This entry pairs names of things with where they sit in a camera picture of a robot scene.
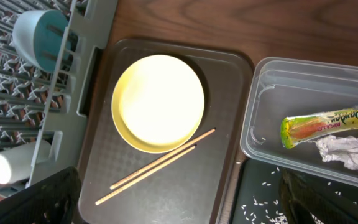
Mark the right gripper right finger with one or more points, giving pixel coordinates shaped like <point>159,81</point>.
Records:
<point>304,199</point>

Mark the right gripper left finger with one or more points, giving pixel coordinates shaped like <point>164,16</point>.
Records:
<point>52,200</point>

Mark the wooden chopstick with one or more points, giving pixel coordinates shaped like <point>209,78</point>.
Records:
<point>161,159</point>
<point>143,176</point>

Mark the rice pile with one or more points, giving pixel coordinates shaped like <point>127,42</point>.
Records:
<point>258,199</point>

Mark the white plastic cup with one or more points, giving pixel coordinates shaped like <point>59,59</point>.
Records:
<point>15,163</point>

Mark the green snack wrapper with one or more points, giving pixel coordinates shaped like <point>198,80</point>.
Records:
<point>298,129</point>

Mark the white napkin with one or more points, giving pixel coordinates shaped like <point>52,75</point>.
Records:
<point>332,148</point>

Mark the yellow plate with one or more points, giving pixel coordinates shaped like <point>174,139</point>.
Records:
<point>157,103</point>

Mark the light blue bowl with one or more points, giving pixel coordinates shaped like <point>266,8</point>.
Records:
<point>37,37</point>

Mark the black waste tray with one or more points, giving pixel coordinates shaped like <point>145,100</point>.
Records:
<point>272,194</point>

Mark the clear plastic waste bin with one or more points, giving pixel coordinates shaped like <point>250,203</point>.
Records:
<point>283,87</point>

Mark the grey plastic dish rack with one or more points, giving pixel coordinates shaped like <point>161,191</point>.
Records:
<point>48,108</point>

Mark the brown serving tray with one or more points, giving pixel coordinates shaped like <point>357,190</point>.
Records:
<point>189,189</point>

